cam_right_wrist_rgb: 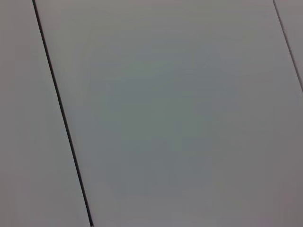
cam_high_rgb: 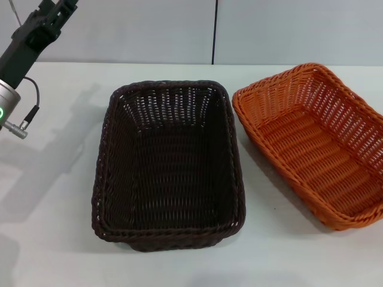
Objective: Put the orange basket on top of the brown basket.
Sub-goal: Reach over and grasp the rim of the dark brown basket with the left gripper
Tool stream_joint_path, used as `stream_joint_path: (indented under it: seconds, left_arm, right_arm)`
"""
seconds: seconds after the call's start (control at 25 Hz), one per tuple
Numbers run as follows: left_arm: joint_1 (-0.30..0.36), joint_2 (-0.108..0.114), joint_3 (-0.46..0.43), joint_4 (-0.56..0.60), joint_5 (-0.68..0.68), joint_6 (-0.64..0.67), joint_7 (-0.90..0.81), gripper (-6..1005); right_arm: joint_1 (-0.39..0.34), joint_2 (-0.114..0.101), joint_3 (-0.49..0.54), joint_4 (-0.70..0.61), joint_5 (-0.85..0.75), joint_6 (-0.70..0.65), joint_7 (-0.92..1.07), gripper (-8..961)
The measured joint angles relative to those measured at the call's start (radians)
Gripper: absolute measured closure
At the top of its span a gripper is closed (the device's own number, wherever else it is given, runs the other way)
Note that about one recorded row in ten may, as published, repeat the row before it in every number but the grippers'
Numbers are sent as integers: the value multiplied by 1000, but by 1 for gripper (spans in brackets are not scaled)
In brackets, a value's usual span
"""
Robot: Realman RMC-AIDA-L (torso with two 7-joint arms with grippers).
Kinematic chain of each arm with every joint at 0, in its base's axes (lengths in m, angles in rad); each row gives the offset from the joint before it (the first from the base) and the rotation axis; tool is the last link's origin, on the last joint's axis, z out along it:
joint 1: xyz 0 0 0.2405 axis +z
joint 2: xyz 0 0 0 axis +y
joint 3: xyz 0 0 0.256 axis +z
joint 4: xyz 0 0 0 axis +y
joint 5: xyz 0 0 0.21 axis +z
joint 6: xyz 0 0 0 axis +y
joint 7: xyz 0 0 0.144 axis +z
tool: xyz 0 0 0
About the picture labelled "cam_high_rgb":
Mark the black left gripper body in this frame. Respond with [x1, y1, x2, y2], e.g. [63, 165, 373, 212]
[0, 10, 63, 89]

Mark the dark brown wicker basket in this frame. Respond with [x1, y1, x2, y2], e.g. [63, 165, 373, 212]
[90, 79, 248, 254]

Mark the orange wicker basket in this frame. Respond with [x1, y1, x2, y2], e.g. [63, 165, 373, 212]
[232, 62, 383, 231]

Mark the thin grey cable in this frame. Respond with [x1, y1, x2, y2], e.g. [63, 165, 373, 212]
[8, 0, 22, 26]

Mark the black wrist cable with plug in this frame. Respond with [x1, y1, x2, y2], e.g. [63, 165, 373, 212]
[4, 76, 42, 133]

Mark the black vertical wall strip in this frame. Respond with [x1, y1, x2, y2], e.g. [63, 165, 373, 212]
[211, 0, 221, 65]

